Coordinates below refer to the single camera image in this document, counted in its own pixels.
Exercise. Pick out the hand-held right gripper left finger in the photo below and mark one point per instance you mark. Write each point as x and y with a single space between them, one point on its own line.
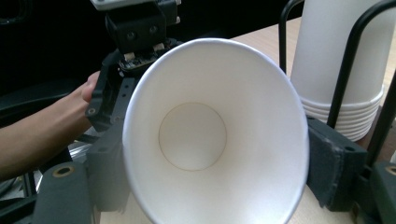
107 174

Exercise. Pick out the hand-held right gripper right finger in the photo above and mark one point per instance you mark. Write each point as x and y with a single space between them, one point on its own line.
336 168

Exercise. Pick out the single white paper cup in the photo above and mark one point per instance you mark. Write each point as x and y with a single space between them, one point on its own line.
193 137

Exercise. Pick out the short stack of white cups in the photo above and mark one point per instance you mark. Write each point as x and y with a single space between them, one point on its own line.
317 46

